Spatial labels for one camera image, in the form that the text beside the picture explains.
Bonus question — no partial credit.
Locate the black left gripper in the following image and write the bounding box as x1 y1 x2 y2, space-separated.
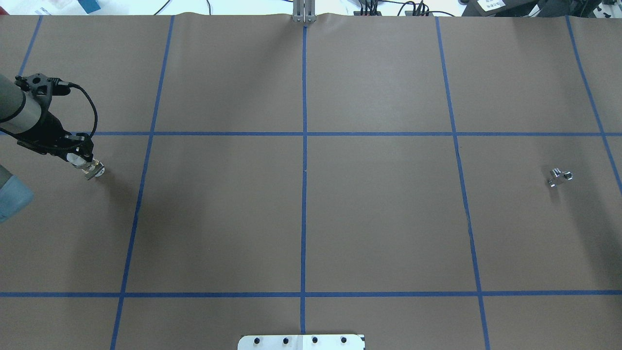
17 113 95 168

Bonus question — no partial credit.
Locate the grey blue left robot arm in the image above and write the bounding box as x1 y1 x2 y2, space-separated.
0 73 105 180

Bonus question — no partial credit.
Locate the chrome metal pipe fitting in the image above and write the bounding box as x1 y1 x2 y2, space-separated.
547 168 573 188

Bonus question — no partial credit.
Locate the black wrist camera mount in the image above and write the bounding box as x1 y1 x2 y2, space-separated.
14 73 71 108

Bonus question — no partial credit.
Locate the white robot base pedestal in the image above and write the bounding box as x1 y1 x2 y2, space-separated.
237 334 366 350

